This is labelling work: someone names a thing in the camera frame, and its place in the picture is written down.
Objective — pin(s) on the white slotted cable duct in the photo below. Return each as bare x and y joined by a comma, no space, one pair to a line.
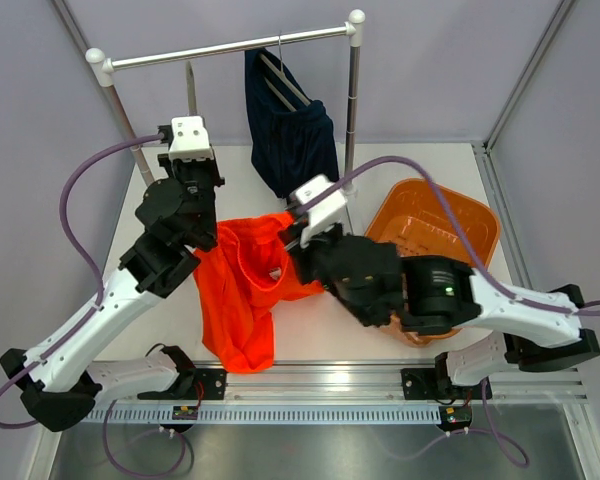
224,414

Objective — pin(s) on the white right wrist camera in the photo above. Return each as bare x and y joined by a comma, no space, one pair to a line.
315,208

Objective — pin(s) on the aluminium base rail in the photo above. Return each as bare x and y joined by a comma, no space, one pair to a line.
378,382

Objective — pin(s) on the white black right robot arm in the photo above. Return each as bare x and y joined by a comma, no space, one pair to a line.
433,295

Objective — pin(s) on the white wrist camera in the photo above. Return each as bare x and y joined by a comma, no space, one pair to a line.
315,208
187,139

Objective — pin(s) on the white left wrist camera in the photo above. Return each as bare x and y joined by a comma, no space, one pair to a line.
187,139

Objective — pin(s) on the navy blue shorts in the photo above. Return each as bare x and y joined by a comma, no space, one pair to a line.
288,148

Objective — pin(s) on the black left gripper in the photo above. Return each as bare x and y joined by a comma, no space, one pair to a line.
174,166

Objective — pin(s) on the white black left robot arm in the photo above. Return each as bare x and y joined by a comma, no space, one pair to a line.
61,380

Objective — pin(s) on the orange mesh shorts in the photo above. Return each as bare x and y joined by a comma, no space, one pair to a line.
239,282

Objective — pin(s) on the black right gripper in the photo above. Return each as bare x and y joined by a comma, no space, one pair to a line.
301,256

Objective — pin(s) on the beige hanger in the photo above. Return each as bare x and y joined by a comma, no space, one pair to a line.
191,89
280,83

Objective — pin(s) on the orange plastic basket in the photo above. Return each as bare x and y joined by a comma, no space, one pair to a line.
412,218

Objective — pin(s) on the silver clothes rack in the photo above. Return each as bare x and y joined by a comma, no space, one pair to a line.
103,69

